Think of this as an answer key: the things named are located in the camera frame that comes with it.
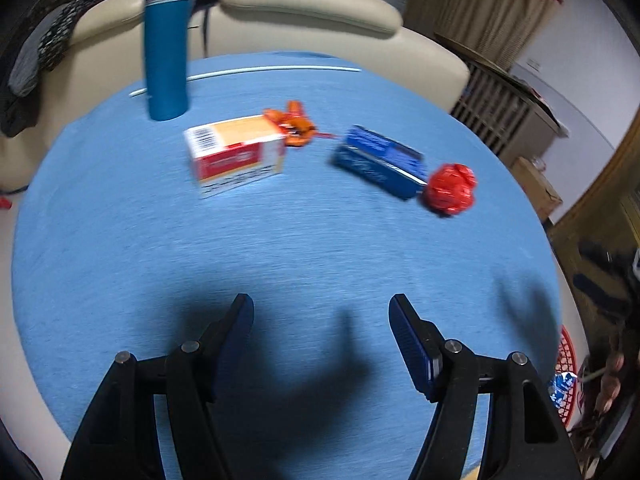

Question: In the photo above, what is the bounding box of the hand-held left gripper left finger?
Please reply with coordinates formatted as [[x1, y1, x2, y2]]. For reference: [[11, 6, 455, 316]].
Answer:
[[60, 293, 255, 480]]

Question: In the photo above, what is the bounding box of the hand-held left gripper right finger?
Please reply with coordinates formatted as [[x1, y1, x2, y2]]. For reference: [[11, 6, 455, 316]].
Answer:
[[388, 294, 581, 480]]

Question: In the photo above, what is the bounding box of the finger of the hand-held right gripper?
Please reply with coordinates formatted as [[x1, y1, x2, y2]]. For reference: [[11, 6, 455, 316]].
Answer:
[[575, 242, 613, 311]]

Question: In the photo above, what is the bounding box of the red plastic basket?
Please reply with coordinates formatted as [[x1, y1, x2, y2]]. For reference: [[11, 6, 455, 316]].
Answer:
[[547, 325, 593, 423]]

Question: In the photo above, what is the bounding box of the blue foil packet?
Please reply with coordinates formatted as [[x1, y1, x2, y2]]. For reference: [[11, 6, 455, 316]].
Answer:
[[548, 372, 578, 406]]

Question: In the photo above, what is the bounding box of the red wrapper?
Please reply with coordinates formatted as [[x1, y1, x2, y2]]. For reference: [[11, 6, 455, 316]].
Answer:
[[422, 162, 477, 217]]

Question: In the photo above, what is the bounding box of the white and red carton box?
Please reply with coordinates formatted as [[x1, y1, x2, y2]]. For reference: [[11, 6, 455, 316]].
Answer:
[[184, 115, 286, 198]]

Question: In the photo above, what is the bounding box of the blue carton box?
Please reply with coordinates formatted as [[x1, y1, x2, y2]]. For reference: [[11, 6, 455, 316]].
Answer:
[[330, 125, 431, 201]]

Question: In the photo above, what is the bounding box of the orange wrapper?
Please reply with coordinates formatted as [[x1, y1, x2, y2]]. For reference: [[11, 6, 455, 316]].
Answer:
[[263, 101, 321, 148]]

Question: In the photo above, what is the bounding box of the small cardboard box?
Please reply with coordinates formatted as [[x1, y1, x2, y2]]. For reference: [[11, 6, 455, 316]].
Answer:
[[512, 156, 563, 223]]

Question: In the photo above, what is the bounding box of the wooden slatted furniture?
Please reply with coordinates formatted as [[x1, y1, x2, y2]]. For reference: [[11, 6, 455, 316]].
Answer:
[[435, 35, 571, 158]]

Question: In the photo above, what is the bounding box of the thin white plastic rod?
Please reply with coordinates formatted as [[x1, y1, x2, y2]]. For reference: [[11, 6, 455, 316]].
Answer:
[[130, 66, 363, 97]]

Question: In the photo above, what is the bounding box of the tall teal metal bottle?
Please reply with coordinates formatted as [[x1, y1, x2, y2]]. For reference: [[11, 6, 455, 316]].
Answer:
[[143, 0, 197, 122]]

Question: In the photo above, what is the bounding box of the beige curtain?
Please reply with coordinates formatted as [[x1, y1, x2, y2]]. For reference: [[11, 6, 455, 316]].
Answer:
[[407, 0, 576, 71]]

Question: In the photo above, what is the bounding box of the grey cloth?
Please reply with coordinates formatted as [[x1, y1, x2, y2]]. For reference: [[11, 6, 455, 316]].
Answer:
[[9, 12, 56, 97]]

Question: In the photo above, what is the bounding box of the beige leather sofa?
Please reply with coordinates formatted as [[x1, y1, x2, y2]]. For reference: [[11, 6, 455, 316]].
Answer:
[[0, 0, 471, 196]]

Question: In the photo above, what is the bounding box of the black floral cloth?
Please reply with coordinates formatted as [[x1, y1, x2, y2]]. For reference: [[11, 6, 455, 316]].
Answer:
[[37, 0, 146, 71]]

